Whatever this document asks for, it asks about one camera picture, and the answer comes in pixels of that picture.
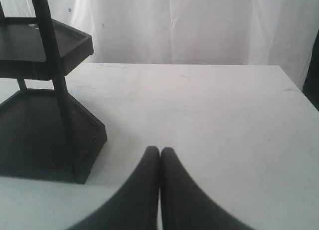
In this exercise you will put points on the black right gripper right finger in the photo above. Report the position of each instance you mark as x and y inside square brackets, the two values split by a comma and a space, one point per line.
[184, 205]

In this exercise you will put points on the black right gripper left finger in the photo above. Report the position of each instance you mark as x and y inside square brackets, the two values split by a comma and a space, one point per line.
[135, 205]

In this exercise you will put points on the black tiered metal rack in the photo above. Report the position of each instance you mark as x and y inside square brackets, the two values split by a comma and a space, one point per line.
[45, 133]

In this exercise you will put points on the white backdrop curtain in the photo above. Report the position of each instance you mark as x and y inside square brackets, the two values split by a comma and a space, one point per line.
[221, 32]

